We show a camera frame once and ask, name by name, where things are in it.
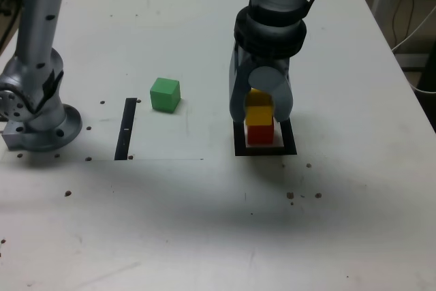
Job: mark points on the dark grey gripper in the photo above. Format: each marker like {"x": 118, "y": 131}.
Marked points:
{"x": 272, "y": 62}

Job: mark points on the yellow cube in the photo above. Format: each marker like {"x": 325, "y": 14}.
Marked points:
{"x": 259, "y": 117}

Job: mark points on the red cube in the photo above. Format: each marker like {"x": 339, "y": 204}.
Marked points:
{"x": 260, "y": 135}

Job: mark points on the green cube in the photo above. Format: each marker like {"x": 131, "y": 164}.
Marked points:
{"x": 163, "y": 98}

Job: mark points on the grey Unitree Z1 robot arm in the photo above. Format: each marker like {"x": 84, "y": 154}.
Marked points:
{"x": 37, "y": 15}

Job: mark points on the black tape square outline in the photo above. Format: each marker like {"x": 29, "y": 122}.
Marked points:
{"x": 265, "y": 152}

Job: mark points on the black tape strip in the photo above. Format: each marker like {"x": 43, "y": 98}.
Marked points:
{"x": 124, "y": 134}

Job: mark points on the grey box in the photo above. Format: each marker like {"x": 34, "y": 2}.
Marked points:
{"x": 412, "y": 62}

